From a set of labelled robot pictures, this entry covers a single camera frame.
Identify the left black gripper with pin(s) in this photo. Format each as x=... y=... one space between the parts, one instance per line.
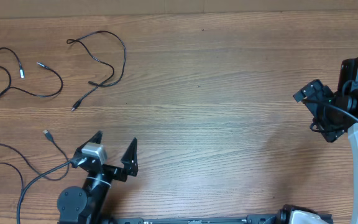
x=120 y=173

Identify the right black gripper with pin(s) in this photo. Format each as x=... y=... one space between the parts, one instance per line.
x=332 y=132

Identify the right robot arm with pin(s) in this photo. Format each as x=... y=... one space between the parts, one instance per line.
x=349 y=106

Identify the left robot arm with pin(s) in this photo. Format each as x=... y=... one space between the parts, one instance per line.
x=81 y=205

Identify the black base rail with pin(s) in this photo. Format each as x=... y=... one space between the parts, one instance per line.
x=287 y=214

